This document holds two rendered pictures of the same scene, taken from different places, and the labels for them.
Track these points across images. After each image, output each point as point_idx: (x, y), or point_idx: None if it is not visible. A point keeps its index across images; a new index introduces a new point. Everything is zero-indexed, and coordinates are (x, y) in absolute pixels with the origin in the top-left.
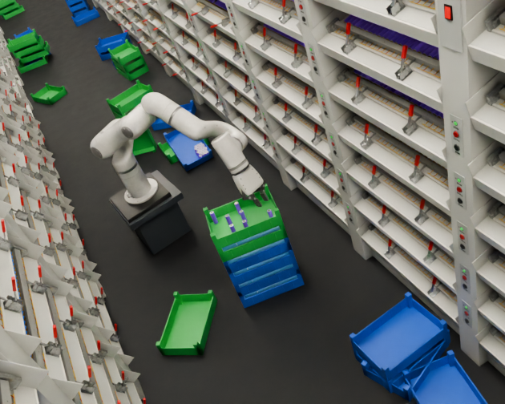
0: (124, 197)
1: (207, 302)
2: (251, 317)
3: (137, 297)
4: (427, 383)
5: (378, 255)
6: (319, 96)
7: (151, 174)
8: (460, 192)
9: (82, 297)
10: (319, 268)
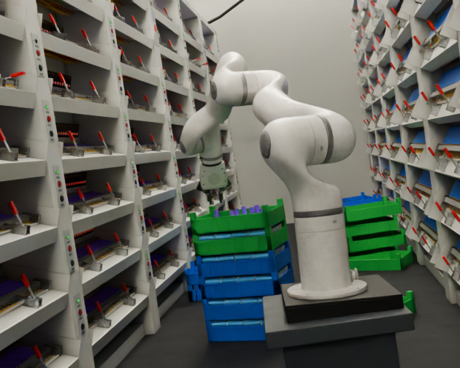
0: (366, 285)
1: None
2: None
3: (436, 352)
4: None
5: None
6: (123, 120)
7: (285, 303)
8: (170, 131)
9: (456, 204)
10: (201, 329)
